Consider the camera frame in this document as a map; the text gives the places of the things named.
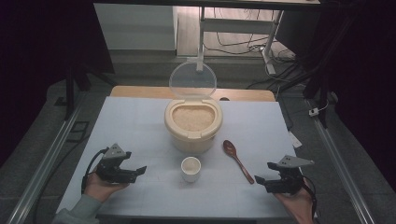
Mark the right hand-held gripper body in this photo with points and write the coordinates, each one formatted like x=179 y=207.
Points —
x=289 y=183

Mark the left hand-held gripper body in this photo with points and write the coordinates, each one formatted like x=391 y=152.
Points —
x=112 y=172

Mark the brown wooden spoon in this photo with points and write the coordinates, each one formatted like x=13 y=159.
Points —
x=230 y=149

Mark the white cup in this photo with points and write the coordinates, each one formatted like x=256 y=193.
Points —
x=190 y=176

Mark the beige rice container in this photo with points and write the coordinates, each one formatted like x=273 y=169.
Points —
x=193 y=141

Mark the person's left hand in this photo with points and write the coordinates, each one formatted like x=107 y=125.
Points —
x=98 y=189

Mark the person's right hand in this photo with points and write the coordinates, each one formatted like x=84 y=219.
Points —
x=299 y=205

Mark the white table sheet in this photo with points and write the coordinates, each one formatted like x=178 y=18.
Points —
x=140 y=124

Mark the white paper label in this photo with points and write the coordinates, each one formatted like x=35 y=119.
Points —
x=295 y=140

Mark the wooden table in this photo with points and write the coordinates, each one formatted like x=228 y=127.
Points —
x=140 y=92

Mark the small white box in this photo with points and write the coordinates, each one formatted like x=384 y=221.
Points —
x=313 y=112

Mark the black metal stand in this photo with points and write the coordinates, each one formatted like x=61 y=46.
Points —
x=323 y=93
x=70 y=93

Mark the clear container lid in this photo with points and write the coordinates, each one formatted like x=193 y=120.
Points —
x=193 y=77

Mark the white cabinet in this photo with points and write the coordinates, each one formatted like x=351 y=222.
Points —
x=137 y=28

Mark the black floor frame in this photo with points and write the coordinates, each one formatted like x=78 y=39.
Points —
x=77 y=132

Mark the aluminium rail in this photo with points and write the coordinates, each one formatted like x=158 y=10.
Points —
x=46 y=165
x=339 y=161

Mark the white desk frame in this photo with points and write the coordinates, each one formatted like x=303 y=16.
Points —
x=236 y=26

